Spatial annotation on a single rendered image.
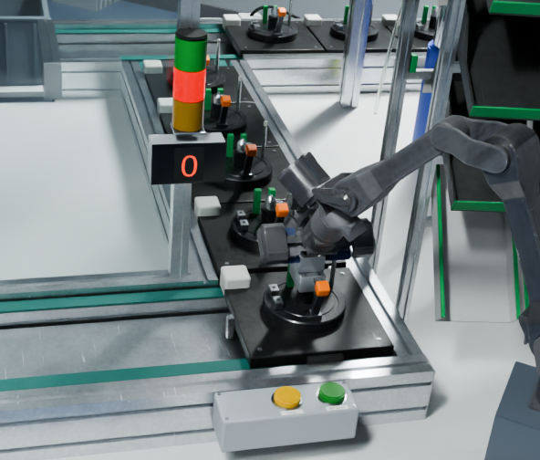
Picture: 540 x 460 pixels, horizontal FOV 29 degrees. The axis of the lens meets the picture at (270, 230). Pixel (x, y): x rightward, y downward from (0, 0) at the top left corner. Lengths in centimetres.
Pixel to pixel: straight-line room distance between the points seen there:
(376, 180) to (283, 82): 141
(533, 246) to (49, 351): 79
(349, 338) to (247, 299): 19
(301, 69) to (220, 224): 97
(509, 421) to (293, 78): 160
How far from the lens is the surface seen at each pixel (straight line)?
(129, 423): 157
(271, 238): 160
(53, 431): 157
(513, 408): 146
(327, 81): 287
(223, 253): 187
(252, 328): 168
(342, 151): 255
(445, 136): 137
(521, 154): 133
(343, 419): 157
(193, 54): 158
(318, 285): 162
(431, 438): 169
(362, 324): 172
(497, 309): 176
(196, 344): 173
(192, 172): 166
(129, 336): 174
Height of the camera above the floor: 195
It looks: 30 degrees down
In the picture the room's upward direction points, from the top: 5 degrees clockwise
